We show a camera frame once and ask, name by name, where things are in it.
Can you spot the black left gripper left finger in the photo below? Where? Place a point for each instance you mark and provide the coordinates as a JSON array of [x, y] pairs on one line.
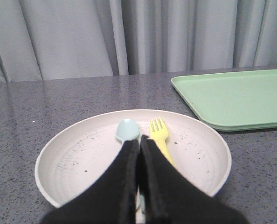
[[109, 200]]

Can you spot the yellow plastic fork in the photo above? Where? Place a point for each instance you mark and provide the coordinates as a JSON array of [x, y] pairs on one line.
[[159, 133]]

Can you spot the light green rectangular tray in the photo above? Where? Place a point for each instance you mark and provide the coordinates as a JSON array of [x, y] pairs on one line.
[[231, 101]]

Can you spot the grey curtain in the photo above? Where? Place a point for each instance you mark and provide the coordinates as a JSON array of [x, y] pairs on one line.
[[57, 39]]

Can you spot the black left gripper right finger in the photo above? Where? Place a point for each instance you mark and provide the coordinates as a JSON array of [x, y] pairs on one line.
[[172, 199]]

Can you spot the cream round plate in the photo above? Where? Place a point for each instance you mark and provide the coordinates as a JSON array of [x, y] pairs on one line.
[[76, 157]]

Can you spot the light blue plastic spoon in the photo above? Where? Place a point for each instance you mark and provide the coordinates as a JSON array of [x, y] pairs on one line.
[[128, 130]]

